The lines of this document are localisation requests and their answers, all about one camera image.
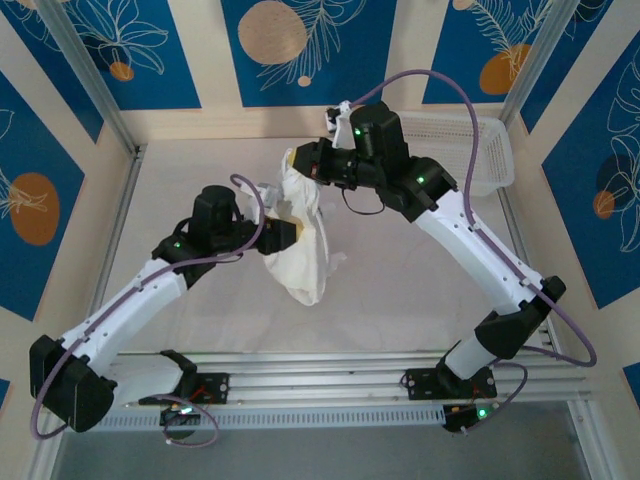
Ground white t-shirt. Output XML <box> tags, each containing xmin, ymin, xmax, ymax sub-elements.
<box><xmin>249</xmin><ymin>147</ymin><xmax>350</xmax><ymax>307</ymax></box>

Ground white perforated plastic basket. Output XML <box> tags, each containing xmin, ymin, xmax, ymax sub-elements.
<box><xmin>397</xmin><ymin>110</ymin><xmax>516</xmax><ymax>197</ymax></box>

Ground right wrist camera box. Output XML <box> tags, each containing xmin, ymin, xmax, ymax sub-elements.
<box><xmin>323</xmin><ymin>99</ymin><xmax>357</xmax><ymax>150</ymax></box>

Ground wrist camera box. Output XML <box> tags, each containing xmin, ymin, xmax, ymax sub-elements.
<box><xmin>323</xmin><ymin>99</ymin><xmax>357</xmax><ymax>150</ymax></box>
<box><xmin>241</xmin><ymin>182</ymin><xmax>281</xmax><ymax>211</ymax></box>

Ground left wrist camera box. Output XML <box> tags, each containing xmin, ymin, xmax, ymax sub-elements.
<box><xmin>241</xmin><ymin>182</ymin><xmax>281</xmax><ymax>211</ymax></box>

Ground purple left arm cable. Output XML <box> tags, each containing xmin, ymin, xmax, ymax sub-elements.
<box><xmin>30</xmin><ymin>172</ymin><xmax>266</xmax><ymax>447</ymax></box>

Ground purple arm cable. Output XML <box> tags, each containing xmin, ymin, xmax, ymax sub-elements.
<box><xmin>30</xmin><ymin>172</ymin><xmax>266</xmax><ymax>447</ymax></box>
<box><xmin>349</xmin><ymin>69</ymin><xmax>599</xmax><ymax>436</ymax></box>

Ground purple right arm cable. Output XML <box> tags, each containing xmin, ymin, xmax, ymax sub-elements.
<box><xmin>349</xmin><ymin>69</ymin><xmax>599</xmax><ymax>436</ymax></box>

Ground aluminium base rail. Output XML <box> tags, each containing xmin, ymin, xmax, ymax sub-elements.
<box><xmin>112</xmin><ymin>352</ymin><xmax>594</xmax><ymax>409</ymax></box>

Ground aluminium corner post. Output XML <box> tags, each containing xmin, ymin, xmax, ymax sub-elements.
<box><xmin>498</xmin><ymin>0</ymin><xmax>581</xmax><ymax>129</ymax></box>
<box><xmin>35</xmin><ymin>0</ymin><xmax>144</xmax><ymax>156</ymax></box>

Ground white slotted cable duct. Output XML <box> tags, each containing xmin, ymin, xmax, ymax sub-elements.
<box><xmin>99</xmin><ymin>405</ymin><xmax>449</xmax><ymax>432</ymax></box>

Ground aluminium frame profile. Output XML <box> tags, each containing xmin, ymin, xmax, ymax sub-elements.
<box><xmin>567</xmin><ymin>399</ymin><xmax>609</xmax><ymax>480</ymax></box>
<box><xmin>27</xmin><ymin>429</ymin><xmax>66</xmax><ymax>480</ymax></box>

